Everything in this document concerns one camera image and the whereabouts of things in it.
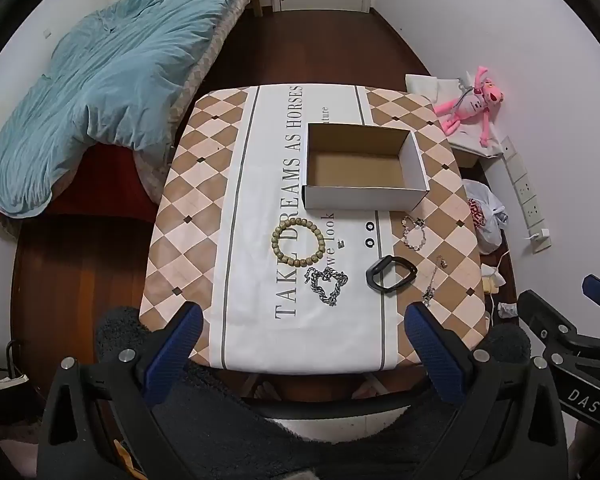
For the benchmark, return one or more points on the black bangle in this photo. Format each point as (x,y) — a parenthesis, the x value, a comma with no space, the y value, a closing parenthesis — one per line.
(371,276)

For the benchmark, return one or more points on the wooden bed frame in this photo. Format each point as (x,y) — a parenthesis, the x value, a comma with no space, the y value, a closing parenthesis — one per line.
(257,5)

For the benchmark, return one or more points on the white papers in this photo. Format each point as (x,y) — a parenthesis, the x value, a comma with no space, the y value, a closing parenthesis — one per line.
(5,382)

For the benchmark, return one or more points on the white power strip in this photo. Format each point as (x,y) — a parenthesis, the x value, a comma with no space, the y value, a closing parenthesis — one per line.
(522,185)

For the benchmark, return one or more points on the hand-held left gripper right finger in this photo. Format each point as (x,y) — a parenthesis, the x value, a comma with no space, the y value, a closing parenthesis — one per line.
(435,355)

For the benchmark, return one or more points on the white charger plug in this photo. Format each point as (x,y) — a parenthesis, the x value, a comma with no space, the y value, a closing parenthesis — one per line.
(541,234)

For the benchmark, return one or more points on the pink plush toy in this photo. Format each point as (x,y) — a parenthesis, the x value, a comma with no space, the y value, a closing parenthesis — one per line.
(472,105)

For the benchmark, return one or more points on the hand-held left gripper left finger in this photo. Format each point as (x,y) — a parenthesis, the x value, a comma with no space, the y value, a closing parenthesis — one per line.
(172,355)

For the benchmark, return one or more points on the crumpled white tissue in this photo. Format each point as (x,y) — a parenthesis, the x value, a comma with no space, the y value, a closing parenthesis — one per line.
(507,310)

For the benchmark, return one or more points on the checked printed tablecloth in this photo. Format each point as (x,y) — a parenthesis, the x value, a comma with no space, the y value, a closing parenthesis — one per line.
(205,185)

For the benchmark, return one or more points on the white plastic bag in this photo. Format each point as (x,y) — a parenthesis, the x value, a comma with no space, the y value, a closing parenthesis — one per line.
(485,210)

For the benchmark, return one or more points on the yellow tissue pack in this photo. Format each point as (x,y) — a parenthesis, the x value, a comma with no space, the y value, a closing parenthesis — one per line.
(491,282)

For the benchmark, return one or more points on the blue duvet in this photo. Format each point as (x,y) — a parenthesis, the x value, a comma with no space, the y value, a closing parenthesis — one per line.
(105,75)

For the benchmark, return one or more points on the cardboard box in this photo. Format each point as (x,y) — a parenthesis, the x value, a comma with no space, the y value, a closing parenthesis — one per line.
(360,197)

